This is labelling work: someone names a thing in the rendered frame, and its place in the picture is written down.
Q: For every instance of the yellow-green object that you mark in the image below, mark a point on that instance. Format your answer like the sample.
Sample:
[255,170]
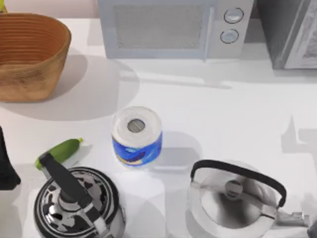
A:
[2,6]

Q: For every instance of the brown woven basket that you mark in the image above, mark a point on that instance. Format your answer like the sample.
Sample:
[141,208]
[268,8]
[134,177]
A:
[29,72]

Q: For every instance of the green cucumber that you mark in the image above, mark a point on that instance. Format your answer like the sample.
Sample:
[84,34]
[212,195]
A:
[62,151]

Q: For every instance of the microwave knob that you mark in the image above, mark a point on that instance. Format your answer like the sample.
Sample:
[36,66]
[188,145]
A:
[233,14]
[229,36]

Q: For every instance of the black and chrome kettle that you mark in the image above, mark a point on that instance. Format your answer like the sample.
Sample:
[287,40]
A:
[79,205]

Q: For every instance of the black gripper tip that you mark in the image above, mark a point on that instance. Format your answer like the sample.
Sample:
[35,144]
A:
[6,163]

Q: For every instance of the pale microwave oven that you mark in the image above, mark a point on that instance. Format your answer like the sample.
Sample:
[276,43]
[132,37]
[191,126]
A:
[158,29]

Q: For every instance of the white and blue paper roll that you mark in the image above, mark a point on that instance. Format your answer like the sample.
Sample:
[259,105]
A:
[137,138]

